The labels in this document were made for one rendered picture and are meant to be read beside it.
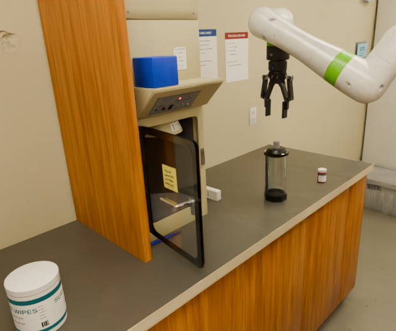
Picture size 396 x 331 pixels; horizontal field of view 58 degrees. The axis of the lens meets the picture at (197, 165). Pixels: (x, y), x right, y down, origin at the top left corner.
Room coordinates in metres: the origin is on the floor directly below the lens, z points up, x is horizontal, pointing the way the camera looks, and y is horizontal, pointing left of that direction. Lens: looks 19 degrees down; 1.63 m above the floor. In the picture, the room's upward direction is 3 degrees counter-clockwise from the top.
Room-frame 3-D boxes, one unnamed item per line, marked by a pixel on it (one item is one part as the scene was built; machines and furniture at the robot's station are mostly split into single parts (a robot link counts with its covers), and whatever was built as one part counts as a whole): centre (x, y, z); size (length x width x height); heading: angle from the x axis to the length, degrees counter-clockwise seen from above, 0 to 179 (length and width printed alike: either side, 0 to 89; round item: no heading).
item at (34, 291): (0.79, 0.44, 1.02); 0.13 x 0.13 x 0.15
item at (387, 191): (3.20, -1.82, 0.17); 0.60 x 0.42 x 0.33; 42
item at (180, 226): (1.03, 0.09, 1.19); 0.30 x 0.01 x 0.40; 37
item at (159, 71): (1.16, 0.11, 1.56); 0.10 x 0.10 x 0.09; 44
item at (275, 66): (1.50, -0.35, 1.50); 0.08 x 0.07 x 0.09; 44
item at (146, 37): (1.36, 0.17, 1.33); 0.32 x 0.25 x 0.77; 134
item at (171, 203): (0.95, 0.07, 1.20); 0.10 x 0.05 x 0.03; 37
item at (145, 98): (1.23, 0.04, 1.46); 0.32 x 0.12 x 0.10; 134
